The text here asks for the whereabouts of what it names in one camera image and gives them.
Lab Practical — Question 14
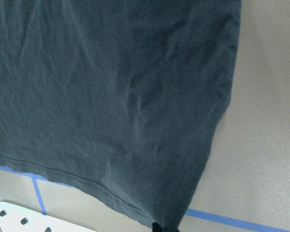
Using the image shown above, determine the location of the white central pedestal column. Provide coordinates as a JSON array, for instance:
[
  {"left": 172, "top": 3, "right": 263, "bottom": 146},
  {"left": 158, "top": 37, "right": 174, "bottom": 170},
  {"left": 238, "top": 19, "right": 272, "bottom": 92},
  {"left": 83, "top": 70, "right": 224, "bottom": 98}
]
[{"left": 0, "top": 202, "right": 91, "bottom": 232}]

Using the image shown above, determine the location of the black printed t-shirt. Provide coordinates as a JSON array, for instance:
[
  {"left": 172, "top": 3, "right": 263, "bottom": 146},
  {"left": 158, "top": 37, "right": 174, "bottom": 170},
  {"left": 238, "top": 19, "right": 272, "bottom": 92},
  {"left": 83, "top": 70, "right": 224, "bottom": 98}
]
[{"left": 0, "top": 0, "right": 241, "bottom": 232}]

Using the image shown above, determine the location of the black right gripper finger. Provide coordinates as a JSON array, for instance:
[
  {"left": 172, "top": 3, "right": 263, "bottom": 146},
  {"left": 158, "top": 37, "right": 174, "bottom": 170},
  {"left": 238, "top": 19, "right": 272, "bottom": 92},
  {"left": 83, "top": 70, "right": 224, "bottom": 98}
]
[{"left": 152, "top": 222, "right": 164, "bottom": 232}]

